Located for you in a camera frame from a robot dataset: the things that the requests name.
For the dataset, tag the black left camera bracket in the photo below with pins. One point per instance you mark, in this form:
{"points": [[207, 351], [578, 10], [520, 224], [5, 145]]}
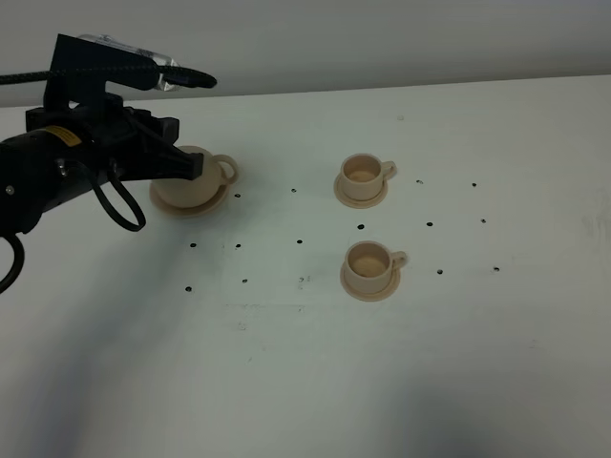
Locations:
{"points": [[81, 69]]}

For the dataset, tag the brown teacup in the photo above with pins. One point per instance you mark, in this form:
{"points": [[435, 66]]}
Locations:
{"points": [[362, 177], [370, 265]]}

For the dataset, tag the teacup saucer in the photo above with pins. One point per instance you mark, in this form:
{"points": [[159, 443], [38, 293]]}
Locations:
{"points": [[385, 293], [358, 204]]}

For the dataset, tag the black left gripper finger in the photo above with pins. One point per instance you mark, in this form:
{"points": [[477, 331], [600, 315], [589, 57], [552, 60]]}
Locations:
{"points": [[160, 160]]}

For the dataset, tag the brown clay teapot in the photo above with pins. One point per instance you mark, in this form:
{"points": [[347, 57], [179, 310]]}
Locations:
{"points": [[218, 171]]}

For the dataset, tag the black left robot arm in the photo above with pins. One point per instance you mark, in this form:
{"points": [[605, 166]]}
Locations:
{"points": [[34, 181]]}

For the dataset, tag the teapot saucer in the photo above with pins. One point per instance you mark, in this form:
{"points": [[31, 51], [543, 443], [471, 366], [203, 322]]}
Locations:
{"points": [[206, 208]]}

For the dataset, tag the far brown teacup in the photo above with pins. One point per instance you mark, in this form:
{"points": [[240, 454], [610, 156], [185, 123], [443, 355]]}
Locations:
{"points": [[362, 177]]}

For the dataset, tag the near brown teacup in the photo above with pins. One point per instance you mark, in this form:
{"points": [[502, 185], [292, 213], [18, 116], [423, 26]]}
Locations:
{"points": [[370, 265]]}

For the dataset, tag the near teacup saucer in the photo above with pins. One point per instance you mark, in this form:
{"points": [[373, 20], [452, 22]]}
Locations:
{"points": [[385, 293]]}

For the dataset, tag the far teacup saucer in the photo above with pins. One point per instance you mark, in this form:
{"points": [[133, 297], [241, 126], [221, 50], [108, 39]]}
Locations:
{"points": [[358, 204]]}

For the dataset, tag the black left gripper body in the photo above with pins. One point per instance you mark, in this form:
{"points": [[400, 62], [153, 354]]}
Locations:
{"points": [[99, 139]]}

